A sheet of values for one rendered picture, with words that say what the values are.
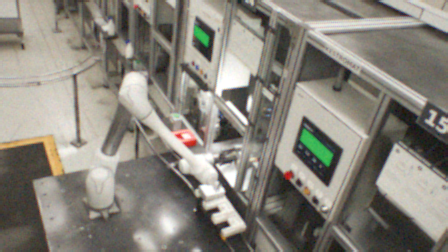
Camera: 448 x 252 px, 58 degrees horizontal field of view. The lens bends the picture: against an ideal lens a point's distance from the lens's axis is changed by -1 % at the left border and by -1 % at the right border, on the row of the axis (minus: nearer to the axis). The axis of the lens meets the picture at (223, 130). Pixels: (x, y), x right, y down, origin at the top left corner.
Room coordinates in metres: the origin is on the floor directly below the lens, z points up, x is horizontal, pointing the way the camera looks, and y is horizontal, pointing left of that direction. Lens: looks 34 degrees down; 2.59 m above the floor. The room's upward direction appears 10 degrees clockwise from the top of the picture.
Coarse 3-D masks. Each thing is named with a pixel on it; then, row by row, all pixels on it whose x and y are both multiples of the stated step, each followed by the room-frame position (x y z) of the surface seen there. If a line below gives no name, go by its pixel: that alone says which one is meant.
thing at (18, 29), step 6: (18, 0) 5.20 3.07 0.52; (18, 6) 5.19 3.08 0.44; (18, 12) 4.79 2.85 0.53; (0, 18) 5.09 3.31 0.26; (6, 18) 5.13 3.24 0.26; (12, 18) 5.16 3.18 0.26; (18, 18) 4.79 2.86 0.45; (0, 24) 4.91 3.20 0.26; (6, 24) 4.94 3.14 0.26; (12, 24) 4.98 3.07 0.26; (18, 24) 5.02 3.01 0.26; (0, 30) 4.73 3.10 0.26; (6, 30) 4.76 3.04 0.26; (12, 30) 4.79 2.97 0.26; (18, 30) 4.83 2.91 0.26; (18, 36) 5.15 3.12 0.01; (24, 42) 4.83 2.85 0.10; (24, 48) 4.82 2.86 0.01
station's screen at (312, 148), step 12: (312, 132) 1.44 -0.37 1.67; (300, 144) 1.47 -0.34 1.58; (312, 144) 1.42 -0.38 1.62; (324, 144) 1.37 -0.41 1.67; (300, 156) 1.46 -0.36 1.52; (312, 156) 1.40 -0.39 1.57; (324, 156) 1.35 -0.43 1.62; (312, 168) 1.38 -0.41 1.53; (324, 168) 1.34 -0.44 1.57; (324, 180) 1.32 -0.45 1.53
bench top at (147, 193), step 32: (128, 160) 2.19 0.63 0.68; (160, 160) 2.25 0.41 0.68; (64, 192) 1.78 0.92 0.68; (128, 192) 1.88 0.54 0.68; (160, 192) 1.93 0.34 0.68; (192, 192) 1.99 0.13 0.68; (64, 224) 1.53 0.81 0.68; (96, 224) 1.57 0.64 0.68; (128, 224) 1.62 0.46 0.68; (160, 224) 1.66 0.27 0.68; (192, 224) 1.71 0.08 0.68
